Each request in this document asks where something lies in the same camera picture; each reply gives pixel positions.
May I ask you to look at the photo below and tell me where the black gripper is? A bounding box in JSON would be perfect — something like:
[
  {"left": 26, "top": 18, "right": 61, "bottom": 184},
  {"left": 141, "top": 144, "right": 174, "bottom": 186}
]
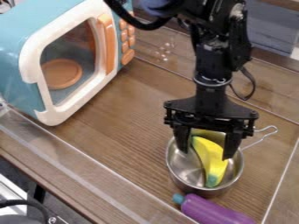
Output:
[{"left": 162, "top": 86, "right": 258, "bottom": 160}]

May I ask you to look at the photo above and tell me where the yellow toy banana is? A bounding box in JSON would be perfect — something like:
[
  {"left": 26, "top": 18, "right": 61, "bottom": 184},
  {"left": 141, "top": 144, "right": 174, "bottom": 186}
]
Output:
[{"left": 190, "top": 129, "right": 228, "bottom": 188}]

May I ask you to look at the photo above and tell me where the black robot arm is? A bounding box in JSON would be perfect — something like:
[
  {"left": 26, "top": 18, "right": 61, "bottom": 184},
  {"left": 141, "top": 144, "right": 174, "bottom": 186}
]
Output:
[{"left": 104, "top": 0, "right": 257, "bottom": 159}]

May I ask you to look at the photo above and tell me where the purple toy eggplant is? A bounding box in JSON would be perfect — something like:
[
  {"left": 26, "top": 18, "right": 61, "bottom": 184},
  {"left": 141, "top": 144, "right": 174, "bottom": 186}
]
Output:
[{"left": 172, "top": 193, "right": 256, "bottom": 224}]

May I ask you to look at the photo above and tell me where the blue grey sofa background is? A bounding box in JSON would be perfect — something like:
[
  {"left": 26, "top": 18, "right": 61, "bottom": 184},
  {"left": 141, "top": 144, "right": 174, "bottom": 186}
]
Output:
[{"left": 246, "top": 0, "right": 299, "bottom": 56}]

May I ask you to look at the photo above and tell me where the orange microwave turntable plate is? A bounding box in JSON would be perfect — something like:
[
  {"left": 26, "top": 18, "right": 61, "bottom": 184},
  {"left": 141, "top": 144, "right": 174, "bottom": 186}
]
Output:
[{"left": 41, "top": 59, "right": 82, "bottom": 90}]

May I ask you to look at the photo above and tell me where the blue toy microwave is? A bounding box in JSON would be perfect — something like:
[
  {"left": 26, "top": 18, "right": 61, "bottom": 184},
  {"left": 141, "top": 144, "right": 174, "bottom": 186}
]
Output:
[{"left": 0, "top": 0, "right": 136, "bottom": 126}]

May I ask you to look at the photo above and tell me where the silver pot with wire handle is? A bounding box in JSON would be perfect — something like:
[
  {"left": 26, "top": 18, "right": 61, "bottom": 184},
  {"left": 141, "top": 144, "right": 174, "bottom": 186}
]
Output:
[{"left": 165, "top": 125, "right": 277, "bottom": 198}]

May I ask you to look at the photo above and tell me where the black cable bottom left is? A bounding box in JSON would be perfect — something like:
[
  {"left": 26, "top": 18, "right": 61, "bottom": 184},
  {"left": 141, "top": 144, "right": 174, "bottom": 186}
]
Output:
[{"left": 0, "top": 198, "right": 49, "bottom": 224}]

